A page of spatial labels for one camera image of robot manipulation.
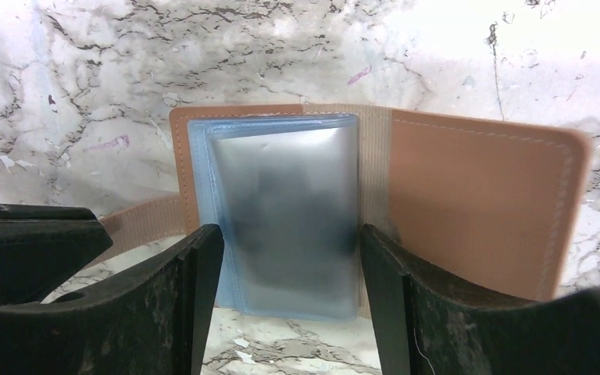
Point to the brown leather card holder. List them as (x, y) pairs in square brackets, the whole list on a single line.
[(491, 202)]

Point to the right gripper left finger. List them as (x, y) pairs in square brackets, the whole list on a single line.
[(152, 318)]

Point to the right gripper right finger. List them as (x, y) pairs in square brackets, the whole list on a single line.
[(427, 320)]

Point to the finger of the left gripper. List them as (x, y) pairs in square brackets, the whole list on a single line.
[(42, 246)]

